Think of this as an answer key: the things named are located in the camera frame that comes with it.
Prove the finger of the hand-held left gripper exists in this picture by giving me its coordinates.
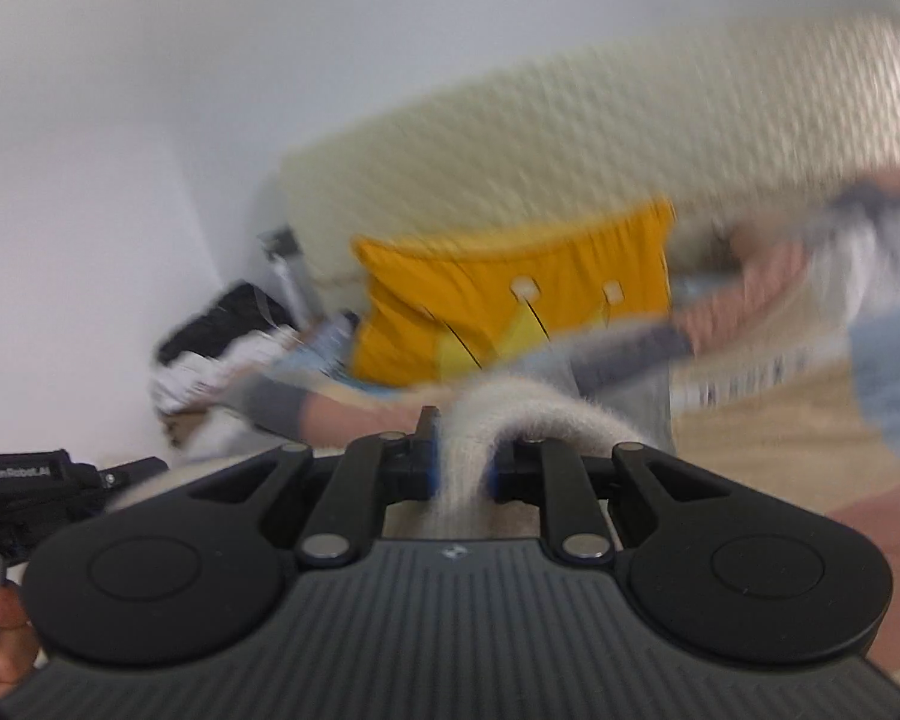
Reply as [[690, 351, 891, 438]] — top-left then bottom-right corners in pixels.
[[96, 456, 169, 494]]

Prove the beige quilted headboard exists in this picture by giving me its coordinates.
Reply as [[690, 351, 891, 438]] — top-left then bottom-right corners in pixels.
[[279, 11, 900, 293]]

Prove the yellow pillow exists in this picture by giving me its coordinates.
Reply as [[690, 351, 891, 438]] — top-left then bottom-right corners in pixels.
[[351, 196, 680, 389]]

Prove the patchwork blanket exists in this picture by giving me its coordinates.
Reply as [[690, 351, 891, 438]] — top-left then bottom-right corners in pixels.
[[157, 165, 900, 698]]

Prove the grey bedside object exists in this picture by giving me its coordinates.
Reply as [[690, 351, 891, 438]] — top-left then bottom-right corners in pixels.
[[259, 226, 308, 323]]

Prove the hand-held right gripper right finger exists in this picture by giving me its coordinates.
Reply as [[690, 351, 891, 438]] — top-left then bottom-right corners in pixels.
[[486, 433, 730, 565]]

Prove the person's left hand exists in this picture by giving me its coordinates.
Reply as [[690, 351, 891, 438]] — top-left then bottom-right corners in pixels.
[[0, 585, 44, 700]]

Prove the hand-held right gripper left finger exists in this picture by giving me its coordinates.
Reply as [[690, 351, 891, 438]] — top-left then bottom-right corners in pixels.
[[187, 405, 443, 569]]

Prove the cream striped fuzzy sweater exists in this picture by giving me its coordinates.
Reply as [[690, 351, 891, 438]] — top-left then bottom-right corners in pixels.
[[111, 366, 650, 541]]

